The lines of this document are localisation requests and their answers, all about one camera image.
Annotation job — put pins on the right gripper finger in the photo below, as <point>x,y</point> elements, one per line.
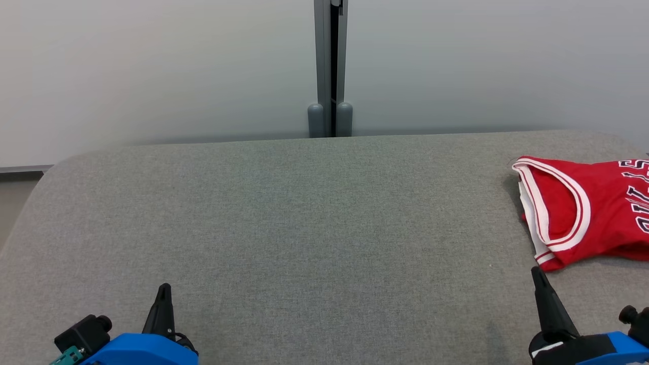
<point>543,319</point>
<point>560,322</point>

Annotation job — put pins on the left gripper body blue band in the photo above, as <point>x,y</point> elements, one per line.
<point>142,352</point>

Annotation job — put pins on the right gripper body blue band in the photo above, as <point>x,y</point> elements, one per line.
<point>603,352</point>

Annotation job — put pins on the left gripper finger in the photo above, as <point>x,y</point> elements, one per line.
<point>154,319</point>
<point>168,319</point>

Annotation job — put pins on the red shirt with white sleeves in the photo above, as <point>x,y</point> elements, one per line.
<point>603,208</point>

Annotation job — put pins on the grey baseboard strip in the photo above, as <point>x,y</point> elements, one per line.
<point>25,169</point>

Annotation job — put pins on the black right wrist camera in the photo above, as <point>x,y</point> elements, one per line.
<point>639,324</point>

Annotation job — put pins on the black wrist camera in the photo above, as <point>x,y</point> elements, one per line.
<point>83,332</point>
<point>639,324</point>

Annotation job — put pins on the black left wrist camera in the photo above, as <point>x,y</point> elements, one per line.
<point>83,332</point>

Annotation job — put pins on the grey rounded post foot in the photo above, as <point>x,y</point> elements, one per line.
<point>345,120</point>
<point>316,121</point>

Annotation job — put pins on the grey partition post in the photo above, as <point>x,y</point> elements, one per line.
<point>324,50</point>

